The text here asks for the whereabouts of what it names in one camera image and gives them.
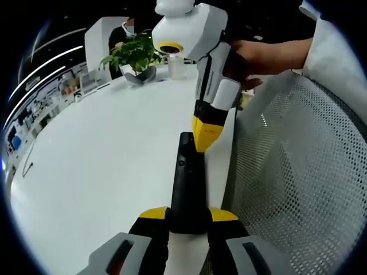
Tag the black remote control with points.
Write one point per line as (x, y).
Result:
(187, 194)

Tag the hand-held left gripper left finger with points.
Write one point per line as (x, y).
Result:
(143, 246)

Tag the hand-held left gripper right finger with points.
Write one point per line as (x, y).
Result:
(229, 252)

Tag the green potted plant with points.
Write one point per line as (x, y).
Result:
(132, 55)

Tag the person's white shirt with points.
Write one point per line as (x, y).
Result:
(332, 48)

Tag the blue container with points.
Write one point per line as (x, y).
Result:
(16, 142)

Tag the black plant pot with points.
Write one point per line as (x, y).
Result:
(142, 76)

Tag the clear plastic cup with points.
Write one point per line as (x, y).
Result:
(177, 68)

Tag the person's right hand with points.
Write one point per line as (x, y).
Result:
(246, 60)

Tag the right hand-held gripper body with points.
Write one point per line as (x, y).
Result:
(200, 31)

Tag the grey mesh chair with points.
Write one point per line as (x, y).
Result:
(301, 177)

